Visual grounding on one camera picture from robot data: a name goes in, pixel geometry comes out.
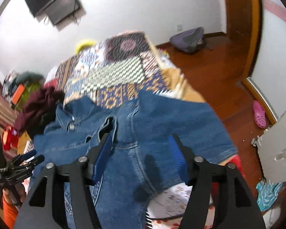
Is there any patchwork patterned bedspread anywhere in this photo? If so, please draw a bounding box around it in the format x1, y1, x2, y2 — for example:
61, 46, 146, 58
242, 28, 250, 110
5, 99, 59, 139
45, 31, 167, 108

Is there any purple grey backpack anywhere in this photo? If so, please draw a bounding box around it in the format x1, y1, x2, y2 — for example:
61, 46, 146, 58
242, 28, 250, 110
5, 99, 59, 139
169, 27, 213, 54

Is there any white cardboard box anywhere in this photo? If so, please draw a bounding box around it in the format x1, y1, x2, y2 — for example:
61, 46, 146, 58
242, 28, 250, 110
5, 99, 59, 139
251, 112, 286, 184

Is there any dark maroon garment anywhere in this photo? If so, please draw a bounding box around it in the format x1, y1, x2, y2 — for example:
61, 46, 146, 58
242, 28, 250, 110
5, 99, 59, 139
14, 86, 64, 138

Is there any green bag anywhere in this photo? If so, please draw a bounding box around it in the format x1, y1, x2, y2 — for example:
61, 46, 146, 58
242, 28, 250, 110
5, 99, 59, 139
15, 83, 42, 111

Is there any teal patterned cloth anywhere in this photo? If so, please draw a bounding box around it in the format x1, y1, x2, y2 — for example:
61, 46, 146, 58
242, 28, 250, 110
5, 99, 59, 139
256, 180, 283, 212

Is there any orange box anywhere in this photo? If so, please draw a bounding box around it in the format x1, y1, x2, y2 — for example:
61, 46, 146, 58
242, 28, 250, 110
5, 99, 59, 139
11, 84, 25, 105

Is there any wooden door frame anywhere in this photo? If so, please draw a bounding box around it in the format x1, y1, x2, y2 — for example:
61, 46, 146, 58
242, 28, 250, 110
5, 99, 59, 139
225, 0, 278, 125

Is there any red plush toy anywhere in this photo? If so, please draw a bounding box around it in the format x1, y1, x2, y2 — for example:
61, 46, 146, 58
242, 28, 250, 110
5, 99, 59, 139
1, 125, 19, 151

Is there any white wall socket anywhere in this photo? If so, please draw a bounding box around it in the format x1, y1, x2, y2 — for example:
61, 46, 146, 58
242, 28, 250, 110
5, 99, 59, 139
176, 24, 183, 31

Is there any blue denim jacket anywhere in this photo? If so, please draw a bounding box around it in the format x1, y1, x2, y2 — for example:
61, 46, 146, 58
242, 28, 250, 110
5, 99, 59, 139
33, 91, 238, 228

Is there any pink croc shoe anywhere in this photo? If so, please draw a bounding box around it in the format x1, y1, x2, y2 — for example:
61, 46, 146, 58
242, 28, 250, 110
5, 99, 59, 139
252, 100, 267, 129

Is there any person's left hand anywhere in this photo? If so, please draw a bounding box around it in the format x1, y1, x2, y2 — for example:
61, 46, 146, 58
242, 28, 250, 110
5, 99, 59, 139
2, 183, 26, 206

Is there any tan cartoon fleece blanket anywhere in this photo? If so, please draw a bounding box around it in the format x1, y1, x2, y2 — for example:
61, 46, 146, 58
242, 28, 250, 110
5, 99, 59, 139
154, 49, 206, 103

